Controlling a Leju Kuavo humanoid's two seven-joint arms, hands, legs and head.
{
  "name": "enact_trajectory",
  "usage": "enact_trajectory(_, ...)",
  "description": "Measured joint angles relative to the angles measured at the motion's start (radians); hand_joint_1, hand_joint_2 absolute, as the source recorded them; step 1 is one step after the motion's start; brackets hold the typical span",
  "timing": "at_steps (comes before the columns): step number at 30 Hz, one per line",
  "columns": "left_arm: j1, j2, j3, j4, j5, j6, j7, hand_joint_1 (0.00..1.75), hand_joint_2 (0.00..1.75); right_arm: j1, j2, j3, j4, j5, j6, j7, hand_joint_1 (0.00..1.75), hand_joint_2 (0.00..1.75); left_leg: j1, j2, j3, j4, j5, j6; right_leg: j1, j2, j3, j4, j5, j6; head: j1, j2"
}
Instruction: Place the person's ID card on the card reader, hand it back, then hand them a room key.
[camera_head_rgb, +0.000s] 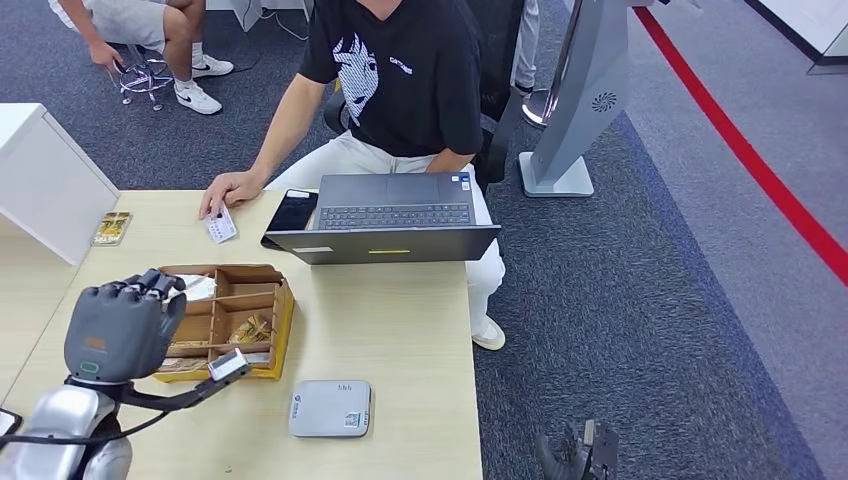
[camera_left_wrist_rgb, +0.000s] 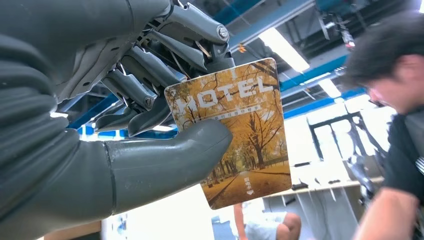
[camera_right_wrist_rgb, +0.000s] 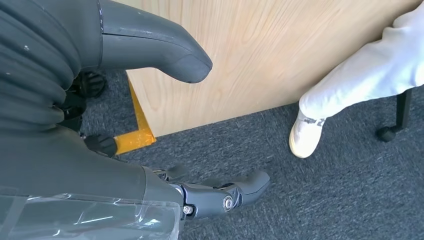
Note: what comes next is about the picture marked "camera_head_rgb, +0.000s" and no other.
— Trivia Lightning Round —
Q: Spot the chrome stool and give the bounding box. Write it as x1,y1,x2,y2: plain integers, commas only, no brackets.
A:
109,44,175,113

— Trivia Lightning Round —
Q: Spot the person on stool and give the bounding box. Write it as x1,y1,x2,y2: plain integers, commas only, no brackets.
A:
47,0,235,117

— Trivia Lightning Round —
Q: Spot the person at desk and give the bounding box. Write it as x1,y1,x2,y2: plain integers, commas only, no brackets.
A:
198,0,508,352

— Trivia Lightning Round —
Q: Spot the white crumpled paper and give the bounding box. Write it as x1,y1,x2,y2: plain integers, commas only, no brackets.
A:
162,273,218,304

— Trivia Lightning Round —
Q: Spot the dark grey laptop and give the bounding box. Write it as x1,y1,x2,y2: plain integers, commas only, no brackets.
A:
262,172,502,266

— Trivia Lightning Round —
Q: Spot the white cabinet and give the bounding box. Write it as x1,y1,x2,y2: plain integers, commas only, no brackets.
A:
0,102,122,268

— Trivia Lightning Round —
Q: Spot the red floor tape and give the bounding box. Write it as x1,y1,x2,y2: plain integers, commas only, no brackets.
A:
632,6,848,287

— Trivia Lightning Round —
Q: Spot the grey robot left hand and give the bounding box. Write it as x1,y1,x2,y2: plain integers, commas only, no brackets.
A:
63,268,188,386

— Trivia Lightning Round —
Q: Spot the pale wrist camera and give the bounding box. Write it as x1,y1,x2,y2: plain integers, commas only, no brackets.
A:
207,349,250,382
581,419,621,480

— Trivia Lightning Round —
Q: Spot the cardboard compartment box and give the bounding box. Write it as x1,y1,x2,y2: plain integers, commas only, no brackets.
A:
150,264,296,384

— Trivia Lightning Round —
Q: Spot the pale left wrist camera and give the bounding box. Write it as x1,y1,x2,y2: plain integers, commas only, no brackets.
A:
207,349,250,382

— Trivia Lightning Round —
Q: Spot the person's right hand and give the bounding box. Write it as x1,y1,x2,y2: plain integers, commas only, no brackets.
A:
198,170,266,221

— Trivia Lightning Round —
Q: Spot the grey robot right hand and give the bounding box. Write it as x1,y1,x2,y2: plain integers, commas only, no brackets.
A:
535,427,588,480

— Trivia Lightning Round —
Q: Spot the standing person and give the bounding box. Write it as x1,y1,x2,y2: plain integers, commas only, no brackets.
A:
513,0,541,97

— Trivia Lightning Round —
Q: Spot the grey card reader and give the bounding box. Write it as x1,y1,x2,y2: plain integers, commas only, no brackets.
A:
288,379,373,439

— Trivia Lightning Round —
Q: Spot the white platform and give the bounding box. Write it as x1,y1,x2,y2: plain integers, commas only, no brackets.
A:
741,0,848,75

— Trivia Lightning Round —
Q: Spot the white ID card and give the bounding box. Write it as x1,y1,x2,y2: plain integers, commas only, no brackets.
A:
203,206,238,245

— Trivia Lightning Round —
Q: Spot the gold card sleeve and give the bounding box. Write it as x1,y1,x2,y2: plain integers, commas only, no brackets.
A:
91,211,133,248

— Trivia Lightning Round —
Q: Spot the black smartphone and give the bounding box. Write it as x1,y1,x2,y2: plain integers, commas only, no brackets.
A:
260,188,321,252

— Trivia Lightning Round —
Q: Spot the light wood desk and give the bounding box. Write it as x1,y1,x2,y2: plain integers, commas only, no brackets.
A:
0,190,485,480

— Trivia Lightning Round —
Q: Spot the grey kiosk stand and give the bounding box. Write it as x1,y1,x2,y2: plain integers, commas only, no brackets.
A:
517,0,704,199

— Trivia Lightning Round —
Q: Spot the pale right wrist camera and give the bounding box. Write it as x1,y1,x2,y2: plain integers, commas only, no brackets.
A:
581,419,621,480

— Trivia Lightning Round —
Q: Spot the chrome stanchion post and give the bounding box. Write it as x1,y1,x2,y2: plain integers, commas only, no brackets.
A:
520,0,584,129

